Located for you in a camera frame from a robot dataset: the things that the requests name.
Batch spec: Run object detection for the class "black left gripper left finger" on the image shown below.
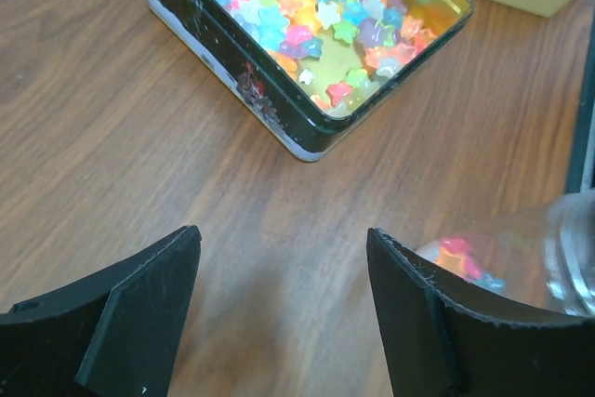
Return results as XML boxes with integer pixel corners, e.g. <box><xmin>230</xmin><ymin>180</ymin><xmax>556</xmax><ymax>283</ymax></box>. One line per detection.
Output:
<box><xmin>1</xmin><ymin>225</ymin><xmax>201</xmax><ymax>396</ymax></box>

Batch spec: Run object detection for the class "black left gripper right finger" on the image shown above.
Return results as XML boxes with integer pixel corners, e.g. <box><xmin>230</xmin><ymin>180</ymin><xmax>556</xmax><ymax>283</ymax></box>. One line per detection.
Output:
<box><xmin>366</xmin><ymin>228</ymin><xmax>594</xmax><ymax>396</ymax></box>

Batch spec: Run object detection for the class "clear glass jar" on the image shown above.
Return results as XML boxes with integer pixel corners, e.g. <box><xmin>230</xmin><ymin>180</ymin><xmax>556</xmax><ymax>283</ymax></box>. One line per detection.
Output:
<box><xmin>415</xmin><ymin>191</ymin><xmax>594</xmax><ymax>316</ymax></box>

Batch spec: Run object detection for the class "black tin of star candies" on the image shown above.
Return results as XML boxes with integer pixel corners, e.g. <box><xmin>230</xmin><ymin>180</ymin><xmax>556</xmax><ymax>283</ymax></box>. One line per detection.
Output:
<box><xmin>147</xmin><ymin>0</ymin><xmax>474</xmax><ymax>162</ymax></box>

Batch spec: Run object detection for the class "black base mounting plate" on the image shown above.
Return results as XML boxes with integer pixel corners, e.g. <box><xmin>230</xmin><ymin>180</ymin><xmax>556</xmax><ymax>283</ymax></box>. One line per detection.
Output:
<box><xmin>565</xmin><ymin>29</ymin><xmax>594</xmax><ymax>193</ymax></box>

